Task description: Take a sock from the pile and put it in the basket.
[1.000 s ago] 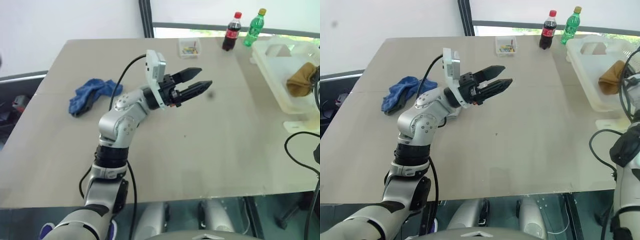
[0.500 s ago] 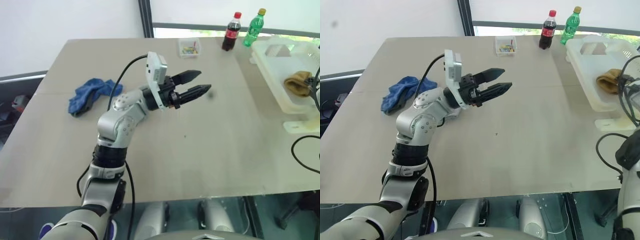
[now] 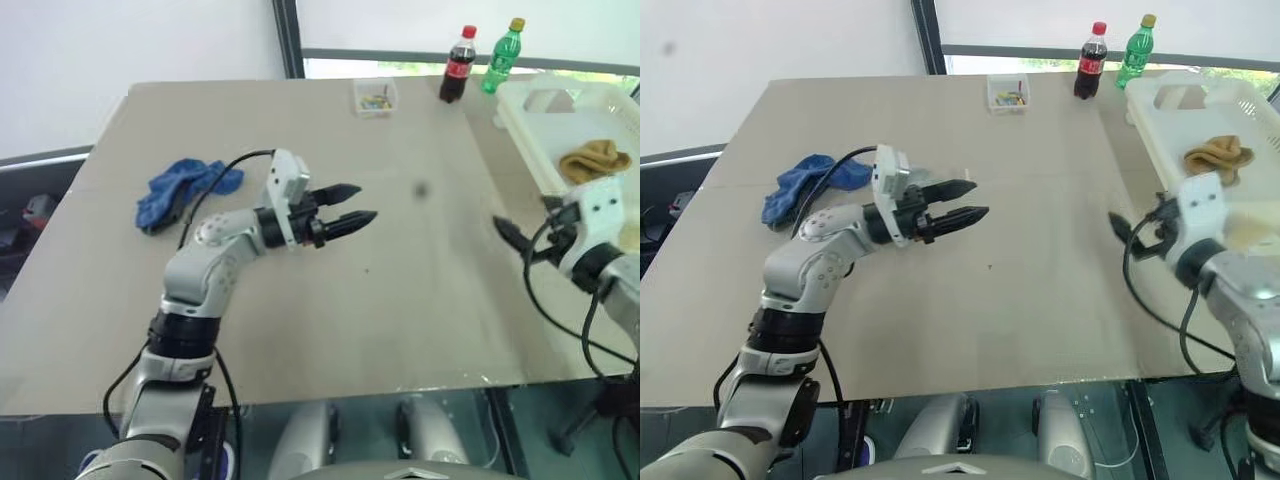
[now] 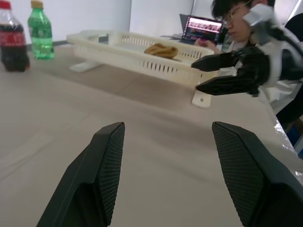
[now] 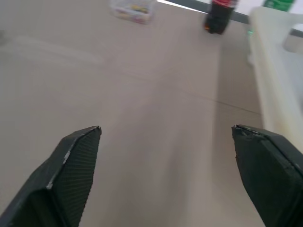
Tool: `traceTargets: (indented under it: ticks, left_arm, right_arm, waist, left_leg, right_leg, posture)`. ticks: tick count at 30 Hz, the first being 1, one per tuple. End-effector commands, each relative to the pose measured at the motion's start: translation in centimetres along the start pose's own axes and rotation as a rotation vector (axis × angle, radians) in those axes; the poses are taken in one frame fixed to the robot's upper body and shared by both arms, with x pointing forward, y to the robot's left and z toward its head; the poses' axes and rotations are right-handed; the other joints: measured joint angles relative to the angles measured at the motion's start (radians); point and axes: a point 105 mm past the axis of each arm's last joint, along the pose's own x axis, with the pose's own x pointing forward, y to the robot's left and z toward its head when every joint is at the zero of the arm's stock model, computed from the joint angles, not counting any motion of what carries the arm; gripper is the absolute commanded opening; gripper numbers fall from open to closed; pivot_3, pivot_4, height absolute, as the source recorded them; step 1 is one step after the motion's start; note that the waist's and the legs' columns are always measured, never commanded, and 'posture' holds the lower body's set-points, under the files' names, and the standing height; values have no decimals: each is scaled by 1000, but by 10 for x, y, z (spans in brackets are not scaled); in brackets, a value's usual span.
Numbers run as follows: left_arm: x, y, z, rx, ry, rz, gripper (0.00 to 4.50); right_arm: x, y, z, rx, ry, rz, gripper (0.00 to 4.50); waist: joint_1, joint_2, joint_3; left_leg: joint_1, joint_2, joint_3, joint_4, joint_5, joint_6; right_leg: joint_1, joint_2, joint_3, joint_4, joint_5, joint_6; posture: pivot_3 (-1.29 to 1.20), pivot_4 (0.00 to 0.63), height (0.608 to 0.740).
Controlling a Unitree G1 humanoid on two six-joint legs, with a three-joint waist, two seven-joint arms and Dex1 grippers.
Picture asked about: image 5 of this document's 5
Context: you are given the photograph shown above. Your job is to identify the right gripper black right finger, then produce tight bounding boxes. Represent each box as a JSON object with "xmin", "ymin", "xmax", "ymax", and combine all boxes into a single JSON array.
[{"xmin": 231, "ymin": 124, "xmax": 303, "ymax": 227}]

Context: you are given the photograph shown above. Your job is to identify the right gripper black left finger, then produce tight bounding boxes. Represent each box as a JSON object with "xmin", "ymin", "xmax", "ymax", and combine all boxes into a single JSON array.
[{"xmin": 0, "ymin": 125, "xmax": 103, "ymax": 227}]

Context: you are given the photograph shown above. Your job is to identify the white plastic basket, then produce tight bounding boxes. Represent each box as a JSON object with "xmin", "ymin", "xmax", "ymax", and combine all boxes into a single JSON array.
[{"xmin": 245, "ymin": 6, "xmax": 303, "ymax": 153}]

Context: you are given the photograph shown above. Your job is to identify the small clear plastic box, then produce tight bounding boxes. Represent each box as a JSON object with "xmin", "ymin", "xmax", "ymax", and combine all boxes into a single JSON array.
[{"xmin": 109, "ymin": 0, "xmax": 158, "ymax": 25}]

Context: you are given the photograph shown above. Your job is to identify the green bottle with yellow cap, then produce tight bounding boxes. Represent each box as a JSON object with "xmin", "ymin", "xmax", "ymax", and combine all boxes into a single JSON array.
[{"xmin": 247, "ymin": 0, "xmax": 296, "ymax": 36}]

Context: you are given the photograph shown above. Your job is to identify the colourful small clips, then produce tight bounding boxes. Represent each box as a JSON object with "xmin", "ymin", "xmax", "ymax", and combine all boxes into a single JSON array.
[{"xmin": 115, "ymin": 4, "xmax": 150, "ymax": 19}]

